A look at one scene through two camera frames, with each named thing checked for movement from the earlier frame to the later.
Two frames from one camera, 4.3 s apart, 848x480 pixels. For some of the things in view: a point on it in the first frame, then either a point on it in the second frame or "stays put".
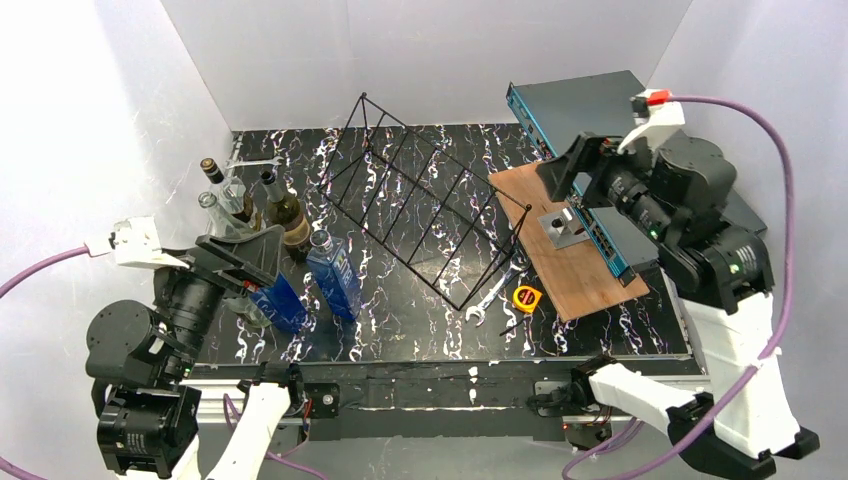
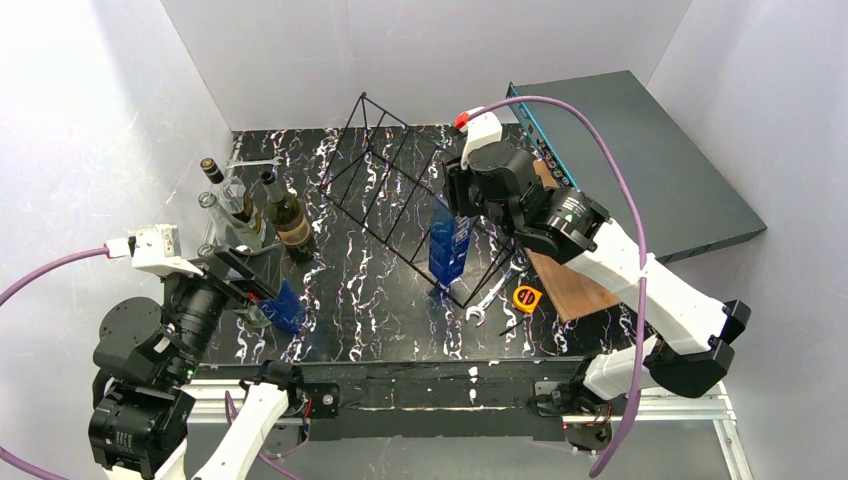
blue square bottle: (280, 302) stays put
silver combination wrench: (519, 264) stays put
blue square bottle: (332, 269) → (449, 240)
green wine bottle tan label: (286, 213) stays put
